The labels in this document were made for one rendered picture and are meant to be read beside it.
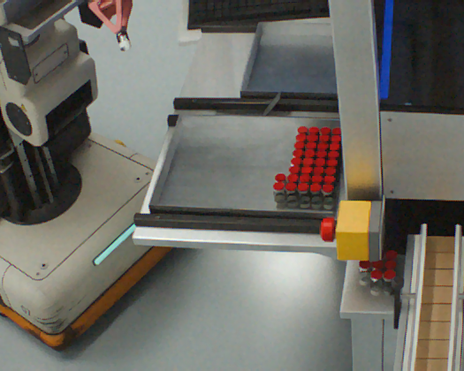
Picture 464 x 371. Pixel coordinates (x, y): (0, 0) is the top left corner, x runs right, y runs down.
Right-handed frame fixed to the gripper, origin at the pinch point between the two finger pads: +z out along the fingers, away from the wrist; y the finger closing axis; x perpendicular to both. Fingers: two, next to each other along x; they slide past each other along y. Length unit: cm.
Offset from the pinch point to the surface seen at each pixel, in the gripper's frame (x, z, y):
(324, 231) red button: -21, 48, 5
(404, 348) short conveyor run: -27, 71, 7
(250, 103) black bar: -12.2, 8.4, 36.3
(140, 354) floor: 52, 33, 107
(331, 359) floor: 3, 53, 114
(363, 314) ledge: -21, 62, 13
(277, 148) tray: -14.7, 21.4, 32.0
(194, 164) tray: 0.9, 19.2, 27.7
